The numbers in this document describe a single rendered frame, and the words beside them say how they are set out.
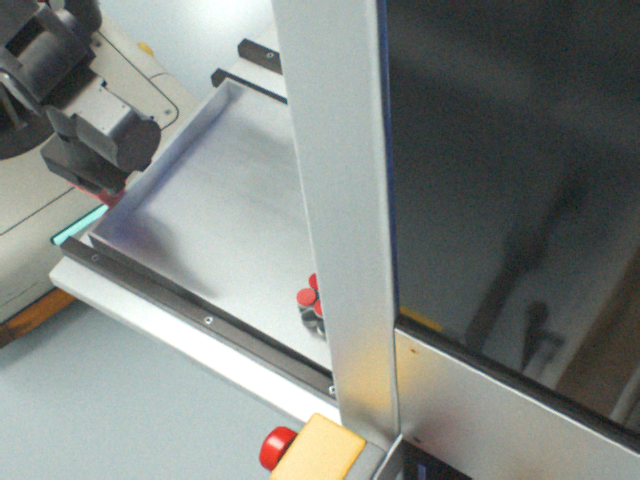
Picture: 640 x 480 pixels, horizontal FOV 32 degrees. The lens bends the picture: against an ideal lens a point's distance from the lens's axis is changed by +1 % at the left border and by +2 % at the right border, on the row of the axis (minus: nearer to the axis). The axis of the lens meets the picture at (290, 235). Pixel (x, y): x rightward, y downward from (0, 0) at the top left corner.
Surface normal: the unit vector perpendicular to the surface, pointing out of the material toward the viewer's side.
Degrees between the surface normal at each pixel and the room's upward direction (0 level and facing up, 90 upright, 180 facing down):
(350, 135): 90
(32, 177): 0
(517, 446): 90
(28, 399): 0
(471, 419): 90
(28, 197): 0
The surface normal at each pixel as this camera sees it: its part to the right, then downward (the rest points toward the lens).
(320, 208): -0.56, 0.72
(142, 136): 0.73, 0.52
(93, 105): -0.18, -0.38
